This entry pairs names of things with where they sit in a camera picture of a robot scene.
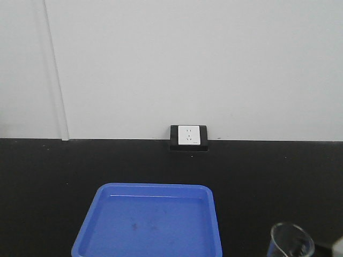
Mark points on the blue plastic tray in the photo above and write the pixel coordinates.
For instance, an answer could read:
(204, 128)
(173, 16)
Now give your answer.
(136, 219)

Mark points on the clear glass beaker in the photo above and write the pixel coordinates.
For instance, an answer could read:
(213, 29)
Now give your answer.
(288, 239)

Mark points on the white socket in black housing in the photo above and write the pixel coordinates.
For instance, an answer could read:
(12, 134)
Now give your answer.
(188, 138)

